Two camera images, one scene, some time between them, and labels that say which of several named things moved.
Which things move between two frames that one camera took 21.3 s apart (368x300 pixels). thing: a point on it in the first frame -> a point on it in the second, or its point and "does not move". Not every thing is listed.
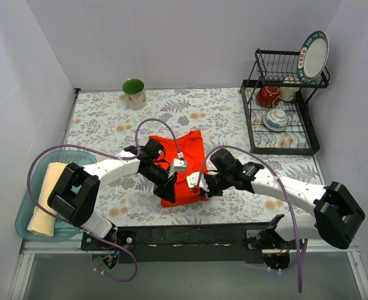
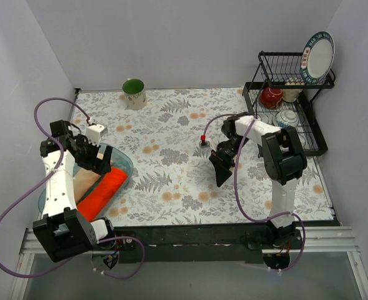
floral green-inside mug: x=134 y=91 does not move
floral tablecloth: x=104 y=125 does not move
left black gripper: x=166 y=190 -> x=94 y=157
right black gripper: x=208 y=186 -> x=220 y=159
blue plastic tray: x=62 y=230 -> x=119 y=159
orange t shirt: x=190 y=149 -> x=102 y=194
